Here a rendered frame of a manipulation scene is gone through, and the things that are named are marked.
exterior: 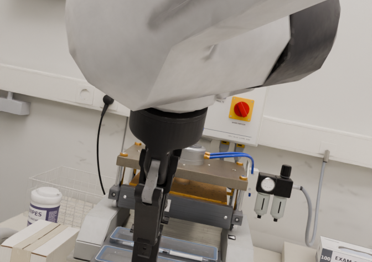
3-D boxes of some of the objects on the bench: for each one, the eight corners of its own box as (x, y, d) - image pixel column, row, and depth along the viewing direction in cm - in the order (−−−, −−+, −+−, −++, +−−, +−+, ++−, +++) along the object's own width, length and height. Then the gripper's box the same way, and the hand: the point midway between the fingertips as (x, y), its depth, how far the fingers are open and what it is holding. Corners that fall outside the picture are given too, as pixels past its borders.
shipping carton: (36, 248, 114) (41, 217, 113) (78, 261, 111) (83, 230, 110) (-10, 278, 96) (-5, 241, 95) (39, 294, 93) (45, 256, 92)
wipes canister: (35, 230, 126) (42, 183, 124) (61, 237, 124) (68, 189, 123) (17, 239, 118) (25, 189, 116) (45, 247, 116) (52, 196, 114)
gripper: (149, 66, 46) (128, 225, 57) (112, 118, 35) (96, 304, 46) (215, 80, 46) (181, 237, 57) (200, 138, 34) (161, 320, 45)
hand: (146, 247), depth 50 cm, fingers closed
